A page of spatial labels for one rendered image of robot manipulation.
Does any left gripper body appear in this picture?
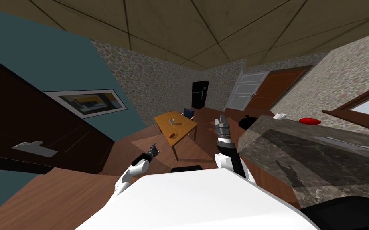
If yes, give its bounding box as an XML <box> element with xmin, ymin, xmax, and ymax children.
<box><xmin>147</xmin><ymin>144</ymin><xmax>161</xmax><ymax>159</ymax></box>

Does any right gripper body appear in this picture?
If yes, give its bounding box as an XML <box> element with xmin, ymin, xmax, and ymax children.
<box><xmin>215</xmin><ymin>123</ymin><xmax>233</xmax><ymax>145</ymax></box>

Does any black rounded pot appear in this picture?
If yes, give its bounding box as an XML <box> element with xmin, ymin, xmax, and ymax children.
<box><xmin>238</xmin><ymin>115</ymin><xmax>258</xmax><ymax>131</ymax></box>

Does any blue chair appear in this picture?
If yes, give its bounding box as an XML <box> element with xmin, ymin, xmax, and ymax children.
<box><xmin>181</xmin><ymin>107</ymin><xmax>195</xmax><ymax>122</ymax></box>

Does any black fridge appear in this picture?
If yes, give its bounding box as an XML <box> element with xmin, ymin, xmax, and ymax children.
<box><xmin>191</xmin><ymin>81</ymin><xmax>210</xmax><ymax>111</ymax></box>

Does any light wooden table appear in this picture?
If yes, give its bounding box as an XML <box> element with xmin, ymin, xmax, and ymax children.
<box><xmin>154</xmin><ymin>111</ymin><xmax>199</xmax><ymax>161</ymax></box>

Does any white panel door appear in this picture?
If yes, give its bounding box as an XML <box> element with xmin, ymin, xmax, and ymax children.
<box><xmin>225</xmin><ymin>70</ymin><xmax>271</xmax><ymax>112</ymax></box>

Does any reddish brown door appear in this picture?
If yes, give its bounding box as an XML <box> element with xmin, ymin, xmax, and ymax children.
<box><xmin>246</xmin><ymin>68</ymin><xmax>310</xmax><ymax>111</ymax></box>

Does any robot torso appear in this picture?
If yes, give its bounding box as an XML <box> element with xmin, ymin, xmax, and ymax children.
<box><xmin>74</xmin><ymin>165</ymin><xmax>321</xmax><ymax>230</ymax></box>

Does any red plate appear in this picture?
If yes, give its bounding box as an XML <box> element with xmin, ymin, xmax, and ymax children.
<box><xmin>299</xmin><ymin>118</ymin><xmax>322</xmax><ymax>126</ymax></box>

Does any dark brown door leaf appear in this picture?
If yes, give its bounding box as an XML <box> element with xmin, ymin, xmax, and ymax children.
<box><xmin>0</xmin><ymin>51</ymin><xmax>115</xmax><ymax>175</ymax></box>

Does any brown framed window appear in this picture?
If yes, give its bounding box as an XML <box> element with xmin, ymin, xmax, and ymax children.
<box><xmin>321</xmin><ymin>79</ymin><xmax>369</xmax><ymax>135</ymax></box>

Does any white framed wall picture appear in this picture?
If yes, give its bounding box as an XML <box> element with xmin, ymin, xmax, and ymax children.
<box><xmin>43</xmin><ymin>89</ymin><xmax>128</xmax><ymax>120</ymax></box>

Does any grey door handle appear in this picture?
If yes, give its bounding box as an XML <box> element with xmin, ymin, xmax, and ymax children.
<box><xmin>12</xmin><ymin>140</ymin><xmax>59</xmax><ymax>158</ymax></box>

